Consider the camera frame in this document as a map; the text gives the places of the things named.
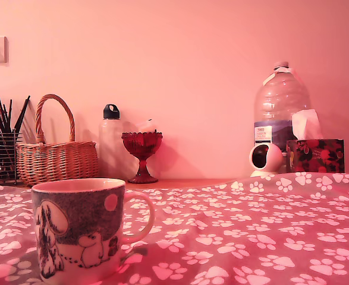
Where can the white tissue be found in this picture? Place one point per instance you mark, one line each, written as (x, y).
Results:
(303, 124)

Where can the floral tissue box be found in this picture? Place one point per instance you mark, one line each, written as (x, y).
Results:
(317, 154)

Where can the small white round camera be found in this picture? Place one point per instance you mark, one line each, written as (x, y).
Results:
(273, 157)

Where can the white candle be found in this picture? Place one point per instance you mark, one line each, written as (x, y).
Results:
(147, 126)

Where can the red glass goblet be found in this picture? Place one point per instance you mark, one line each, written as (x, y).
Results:
(143, 145)

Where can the paw print cloth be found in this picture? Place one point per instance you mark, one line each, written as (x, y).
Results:
(251, 237)

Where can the cartoon print ceramic mug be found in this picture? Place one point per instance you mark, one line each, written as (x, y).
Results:
(83, 207)

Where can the large clear water bottle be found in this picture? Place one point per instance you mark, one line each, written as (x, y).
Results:
(281, 98)

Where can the white bottle with black cap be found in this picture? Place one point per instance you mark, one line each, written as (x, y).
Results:
(110, 139)

